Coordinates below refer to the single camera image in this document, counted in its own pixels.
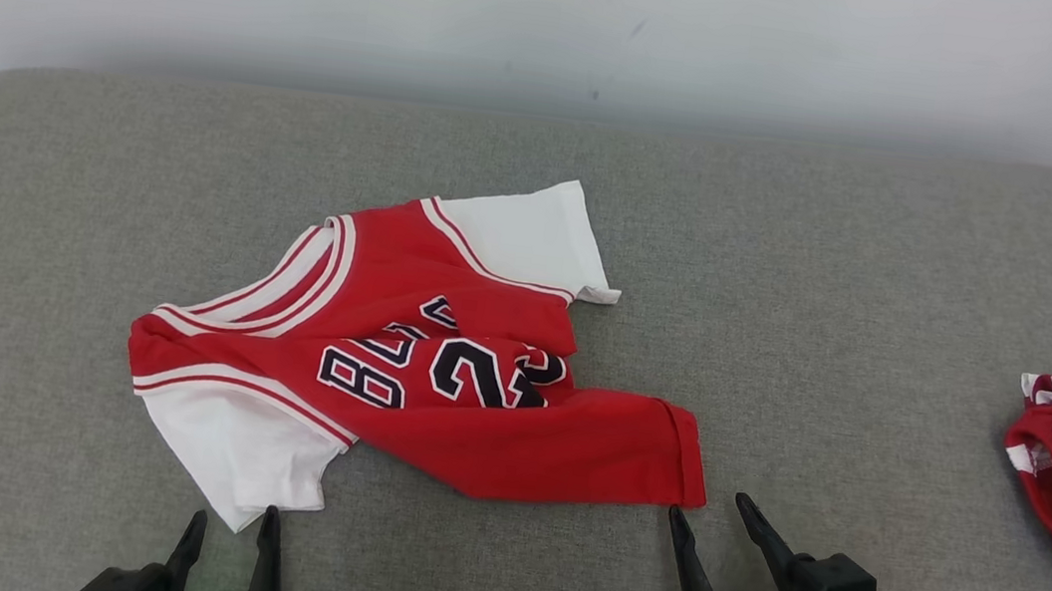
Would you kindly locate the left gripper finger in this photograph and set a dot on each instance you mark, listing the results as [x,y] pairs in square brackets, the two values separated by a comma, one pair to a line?
[265,575]
[189,550]

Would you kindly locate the red jersey white sleeves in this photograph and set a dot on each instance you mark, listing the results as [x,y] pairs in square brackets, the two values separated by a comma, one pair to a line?
[468,439]

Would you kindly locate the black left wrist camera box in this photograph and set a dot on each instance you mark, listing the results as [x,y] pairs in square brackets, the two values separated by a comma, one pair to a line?
[124,588]

